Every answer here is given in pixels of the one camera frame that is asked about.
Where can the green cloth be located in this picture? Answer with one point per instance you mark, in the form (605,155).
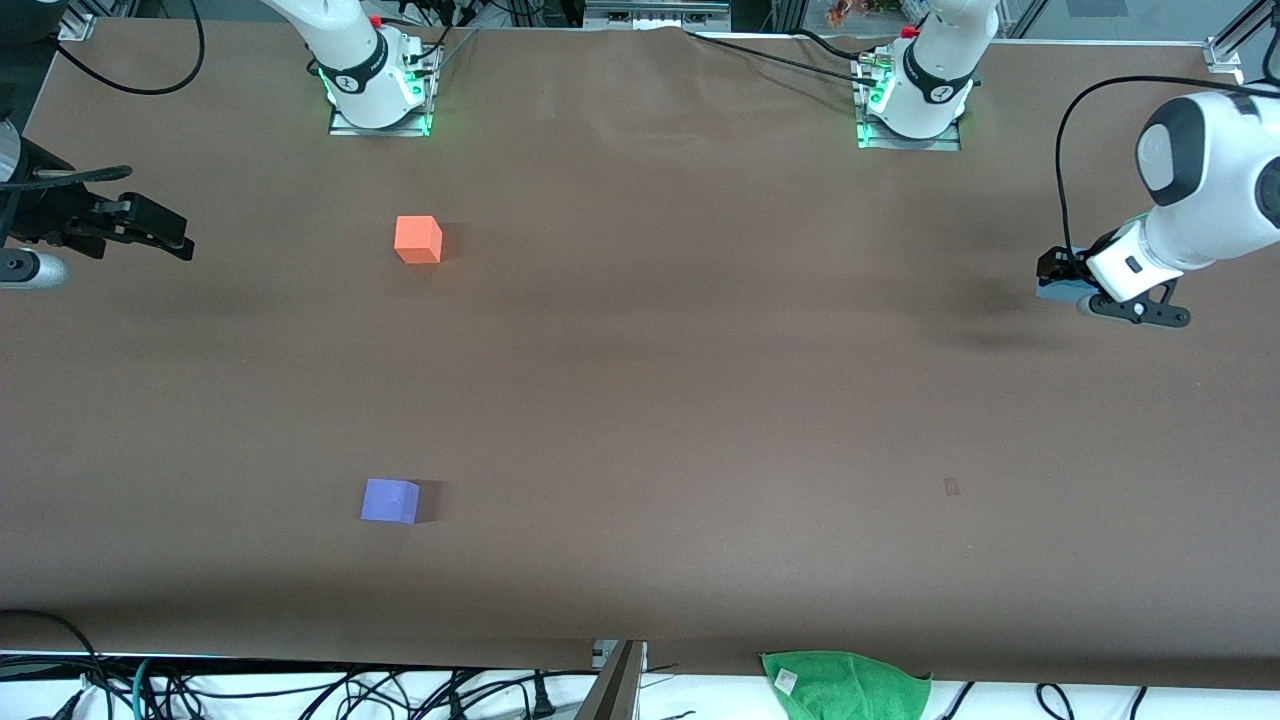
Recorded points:
(850,690)

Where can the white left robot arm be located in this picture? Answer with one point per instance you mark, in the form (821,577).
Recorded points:
(1215,150)

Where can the purple foam block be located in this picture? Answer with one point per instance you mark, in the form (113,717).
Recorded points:
(388,500)

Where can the brown table cover sheet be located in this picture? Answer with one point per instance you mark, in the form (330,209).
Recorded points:
(700,400)

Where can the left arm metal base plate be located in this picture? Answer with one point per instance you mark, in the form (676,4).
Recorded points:
(940,145)

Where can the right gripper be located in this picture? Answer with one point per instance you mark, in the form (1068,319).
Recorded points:
(45,212)

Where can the aluminium frame profile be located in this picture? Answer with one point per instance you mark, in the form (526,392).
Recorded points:
(1240,35)

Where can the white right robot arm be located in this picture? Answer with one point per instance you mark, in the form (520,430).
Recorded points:
(350,60)

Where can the light blue foam block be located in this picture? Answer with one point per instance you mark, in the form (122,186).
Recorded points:
(1058,292)

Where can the aluminium corner bracket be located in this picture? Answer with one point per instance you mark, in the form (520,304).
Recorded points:
(78,22)

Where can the orange foam block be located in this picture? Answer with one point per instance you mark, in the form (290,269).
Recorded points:
(417,238)

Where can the aluminium profile post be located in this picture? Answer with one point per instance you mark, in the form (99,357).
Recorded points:
(612,690)

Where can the silver metal device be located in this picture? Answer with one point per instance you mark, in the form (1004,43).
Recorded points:
(655,12)

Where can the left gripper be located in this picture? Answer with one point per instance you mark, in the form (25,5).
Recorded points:
(1068,266)

